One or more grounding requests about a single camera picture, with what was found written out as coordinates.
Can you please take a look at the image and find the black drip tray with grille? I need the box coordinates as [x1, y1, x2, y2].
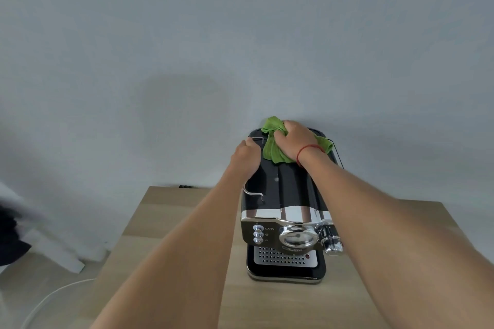
[246, 245, 329, 285]

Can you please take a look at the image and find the person's right forearm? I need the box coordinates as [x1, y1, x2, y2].
[298, 148, 494, 329]

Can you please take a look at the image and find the black fabric item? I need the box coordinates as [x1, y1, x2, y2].
[0, 205, 32, 266]

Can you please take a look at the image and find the red string bracelet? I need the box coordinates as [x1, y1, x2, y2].
[296, 144, 326, 168]

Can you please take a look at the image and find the green cleaning cloth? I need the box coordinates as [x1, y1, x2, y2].
[261, 116, 335, 165]

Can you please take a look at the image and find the person's left forearm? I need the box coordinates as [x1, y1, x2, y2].
[90, 165, 260, 329]

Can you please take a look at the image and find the black power cord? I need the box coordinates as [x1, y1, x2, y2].
[329, 140, 345, 170]

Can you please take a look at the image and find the person's right hand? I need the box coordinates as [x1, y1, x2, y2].
[274, 121, 327, 166]

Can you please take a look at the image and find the white cable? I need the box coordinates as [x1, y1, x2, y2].
[22, 278, 97, 329]

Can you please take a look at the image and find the white furniture piece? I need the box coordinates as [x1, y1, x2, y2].
[0, 181, 86, 274]

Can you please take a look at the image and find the person's left hand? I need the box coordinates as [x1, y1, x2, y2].
[230, 138, 265, 180]

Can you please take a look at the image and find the black chrome espresso machine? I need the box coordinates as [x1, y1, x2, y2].
[240, 128, 345, 285]

